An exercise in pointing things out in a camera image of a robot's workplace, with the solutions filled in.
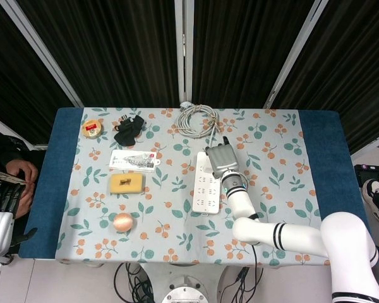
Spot white power strip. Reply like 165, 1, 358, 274
192, 151, 224, 217

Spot round gold tin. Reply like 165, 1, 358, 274
81, 119, 105, 140

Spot white frame post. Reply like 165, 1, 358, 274
262, 0, 332, 110
0, 0, 85, 109
174, 0, 195, 105

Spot black floor cable bundle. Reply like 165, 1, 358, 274
113, 261, 162, 303
219, 266, 267, 303

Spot black device with stickers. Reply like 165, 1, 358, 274
353, 163, 379, 178

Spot black plug adapter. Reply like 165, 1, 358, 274
113, 114, 145, 147

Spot black pleated curtain panel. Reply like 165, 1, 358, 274
0, 0, 75, 146
270, 0, 379, 155
16, 0, 181, 107
191, 0, 314, 109

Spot yellow sponge block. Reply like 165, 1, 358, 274
109, 172, 145, 194

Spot floral patterned tablecloth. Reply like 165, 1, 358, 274
54, 107, 332, 266

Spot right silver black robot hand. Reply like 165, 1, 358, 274
205, 136, 241, 175

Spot blue table cover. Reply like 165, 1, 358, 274
18, 107, 363, 266

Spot copper coloured ball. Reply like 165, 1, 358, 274
112, 212, 136, 234

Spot person's bare hand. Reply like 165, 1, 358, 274
5, 158, 39, 219

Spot white packaged card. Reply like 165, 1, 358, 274
108, 149, 162, 174

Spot printed booklet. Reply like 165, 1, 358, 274
0, 169, 30, 187

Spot round silver robot base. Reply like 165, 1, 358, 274
161, 277, 210, 303

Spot white cable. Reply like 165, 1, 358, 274
176, 100, 224, 153

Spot person's dark clothed body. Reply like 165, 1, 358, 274
0, 121, 47, 177

